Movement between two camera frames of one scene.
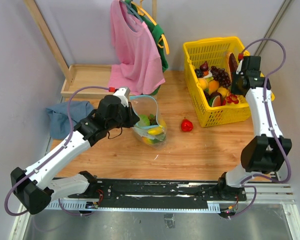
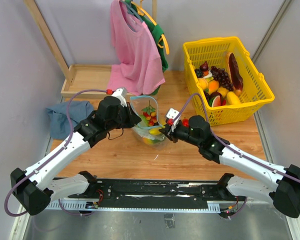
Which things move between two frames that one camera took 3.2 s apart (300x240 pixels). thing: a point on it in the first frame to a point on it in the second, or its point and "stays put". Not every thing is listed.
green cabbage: x=144 y=120 stays put
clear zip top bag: x=151 y=130 stays put
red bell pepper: x=186 y=125 stays put
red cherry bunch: x=232 y=98 to x=151 y=116
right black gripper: x=233 y=90 to x=169 y=133
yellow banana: x=156 y=131 stays put
